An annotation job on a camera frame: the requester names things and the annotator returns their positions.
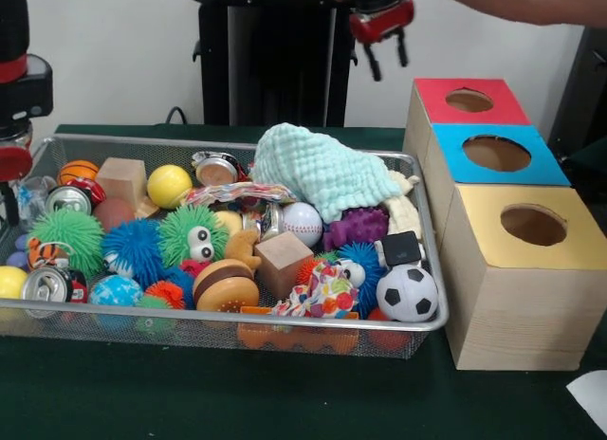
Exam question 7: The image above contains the large blue spiky ball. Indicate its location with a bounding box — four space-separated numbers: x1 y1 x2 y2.
101 220 167 287

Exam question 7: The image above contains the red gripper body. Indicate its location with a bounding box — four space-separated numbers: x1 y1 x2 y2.
349 0 416 45
0 144 35 183

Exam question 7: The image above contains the small wooden block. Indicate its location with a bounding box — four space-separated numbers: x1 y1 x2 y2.
95 157 148 211
253 231 315 302

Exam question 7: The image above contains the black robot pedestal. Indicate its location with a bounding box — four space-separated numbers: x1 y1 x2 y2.
194 4 359 128

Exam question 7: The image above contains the small colourful fabric toy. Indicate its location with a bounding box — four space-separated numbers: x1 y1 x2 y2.
275 260 359 318

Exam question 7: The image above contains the white paper sheet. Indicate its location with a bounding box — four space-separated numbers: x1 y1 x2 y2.
567 369 607 436

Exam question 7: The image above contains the brown burger toy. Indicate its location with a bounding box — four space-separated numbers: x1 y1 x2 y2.
193 259 261 313

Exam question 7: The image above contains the mint green cloth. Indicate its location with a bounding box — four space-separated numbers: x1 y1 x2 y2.
251 123 403 223

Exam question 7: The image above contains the clear mesh bin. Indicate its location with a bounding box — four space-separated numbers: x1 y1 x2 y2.
0 135 451 359

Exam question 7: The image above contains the small white baseball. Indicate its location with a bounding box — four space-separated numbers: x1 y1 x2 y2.
282 202 325 248

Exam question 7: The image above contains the plain yellow ball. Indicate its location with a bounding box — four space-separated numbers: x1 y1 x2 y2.
146 164 194 210

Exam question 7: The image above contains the small soccer ball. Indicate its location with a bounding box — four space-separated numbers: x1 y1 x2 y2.
376 262 440 323

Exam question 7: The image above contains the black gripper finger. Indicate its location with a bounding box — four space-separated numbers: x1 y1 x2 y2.
393 27 410 67
364 40 382 82

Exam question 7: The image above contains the wooden box with three holes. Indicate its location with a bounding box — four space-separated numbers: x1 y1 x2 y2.
403 77 607 372

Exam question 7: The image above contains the green spiky ball with eyes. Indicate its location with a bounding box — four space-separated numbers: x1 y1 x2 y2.
156 205 230 268

